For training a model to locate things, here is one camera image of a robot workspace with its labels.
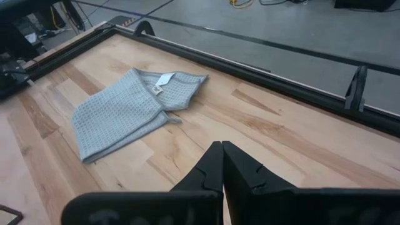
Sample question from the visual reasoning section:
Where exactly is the yellow cable loop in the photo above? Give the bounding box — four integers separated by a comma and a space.
49, 4, 65, 31

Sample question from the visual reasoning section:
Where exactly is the black floor box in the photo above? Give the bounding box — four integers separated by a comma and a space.
333, 0, 398, 13

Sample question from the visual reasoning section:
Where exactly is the large black cable strap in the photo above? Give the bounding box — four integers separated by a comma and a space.
343, 64, 369, 113

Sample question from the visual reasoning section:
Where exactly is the white cloth tag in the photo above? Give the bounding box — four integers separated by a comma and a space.
155, 72, 176, 88

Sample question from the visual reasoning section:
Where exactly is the black plate with orange label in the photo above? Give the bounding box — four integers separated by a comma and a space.
106, 14, 139, 28

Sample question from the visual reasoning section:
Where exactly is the small black cable strap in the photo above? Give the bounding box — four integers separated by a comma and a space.
133, 20, 156, 38

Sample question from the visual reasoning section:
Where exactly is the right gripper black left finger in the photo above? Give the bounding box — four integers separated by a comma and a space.
61, 141, 224, 225

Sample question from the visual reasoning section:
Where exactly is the black aluminium table frame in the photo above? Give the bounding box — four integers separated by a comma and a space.
24, 23, 400, 138

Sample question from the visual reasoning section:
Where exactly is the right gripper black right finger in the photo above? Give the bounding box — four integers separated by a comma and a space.
222, 141, 400, 225

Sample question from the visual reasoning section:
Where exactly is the grey-blue waffle cloth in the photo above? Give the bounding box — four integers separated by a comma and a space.
71, 67, 209, 164

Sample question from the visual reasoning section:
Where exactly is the yellow floor cable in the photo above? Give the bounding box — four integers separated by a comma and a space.
229, 0, 254, 9

